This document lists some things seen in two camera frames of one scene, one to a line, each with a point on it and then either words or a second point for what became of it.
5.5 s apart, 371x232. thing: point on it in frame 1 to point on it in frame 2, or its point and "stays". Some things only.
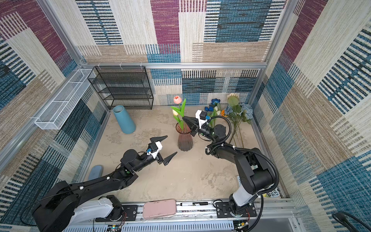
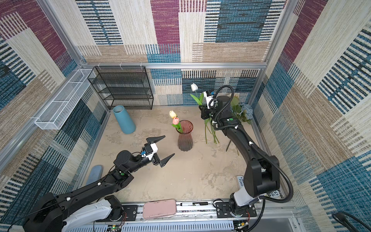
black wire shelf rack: x=128 y=86 stays
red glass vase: x=185 y=138 stays
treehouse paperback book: x=272 y=192 stays
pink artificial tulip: x=178 y=100 to x=177 y=124
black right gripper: x=193 y=127 to x=204 y=109
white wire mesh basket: x=55 y=114 stays
